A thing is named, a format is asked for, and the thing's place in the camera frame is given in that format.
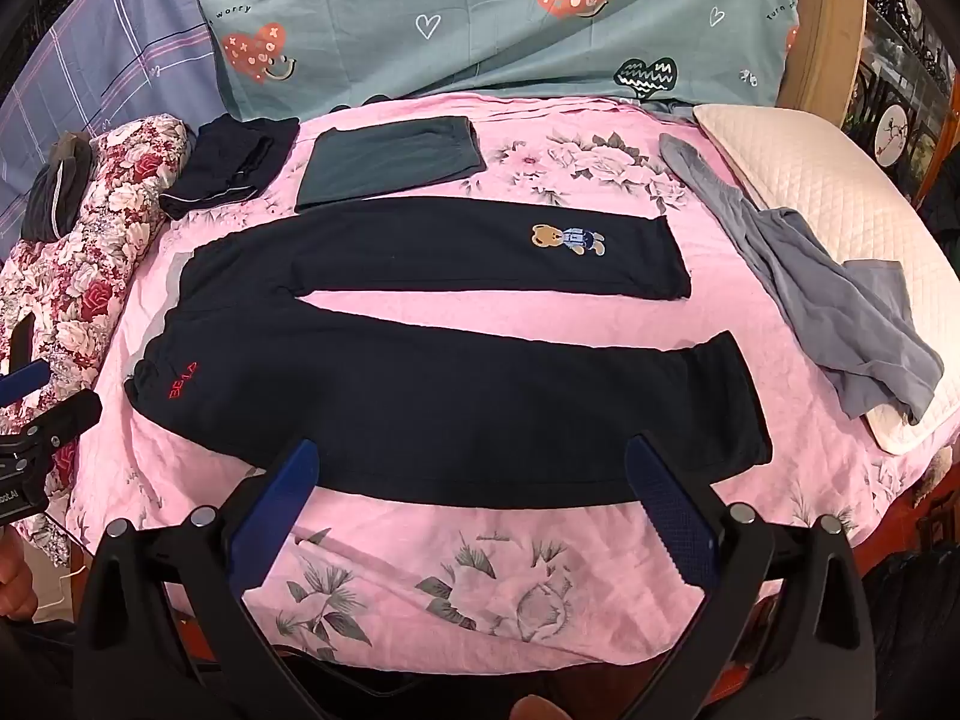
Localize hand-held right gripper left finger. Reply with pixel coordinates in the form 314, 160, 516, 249
73, 439, 323, 720

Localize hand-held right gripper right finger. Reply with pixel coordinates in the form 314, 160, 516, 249
626, 435, 878, 720

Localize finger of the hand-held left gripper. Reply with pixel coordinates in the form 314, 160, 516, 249
0, 311, 51, 410
0, 388, 104, 466

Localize black pants with bear print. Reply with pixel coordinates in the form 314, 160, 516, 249
124, 196, 773, 509

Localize grey crumpled pants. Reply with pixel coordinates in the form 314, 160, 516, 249
658, 133, 944, 425

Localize navy folded pants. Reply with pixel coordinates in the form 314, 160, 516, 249
159, 114, 301, 222

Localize dark green folded pants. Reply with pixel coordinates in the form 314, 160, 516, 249
295, 116, 482, 215

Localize person's left hand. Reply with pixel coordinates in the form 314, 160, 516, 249
0, 532, 40, 622

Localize person's right hand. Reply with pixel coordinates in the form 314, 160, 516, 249
511, 694, 575, 720

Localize red floral quilt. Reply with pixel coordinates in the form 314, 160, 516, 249
0, 114, 197, 563

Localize pink floral bed sheet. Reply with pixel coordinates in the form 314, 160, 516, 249
64, 94, 960, 683

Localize grey folded cloth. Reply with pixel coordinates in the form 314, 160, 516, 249
21, 131, 95, 241

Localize blue plaid sheet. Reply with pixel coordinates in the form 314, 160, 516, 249
0, 0, 226, 256

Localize cream quilted pillow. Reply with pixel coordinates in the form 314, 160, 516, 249
691, 103, 960, 455

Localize wooden glass display cabinet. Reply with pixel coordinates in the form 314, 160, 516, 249
840, 0, 960, 241

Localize light wooden headboard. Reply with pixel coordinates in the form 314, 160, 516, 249
776, 0, 886, 110

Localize teal blanket with hearts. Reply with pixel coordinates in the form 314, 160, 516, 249
196, 0, 803, 121

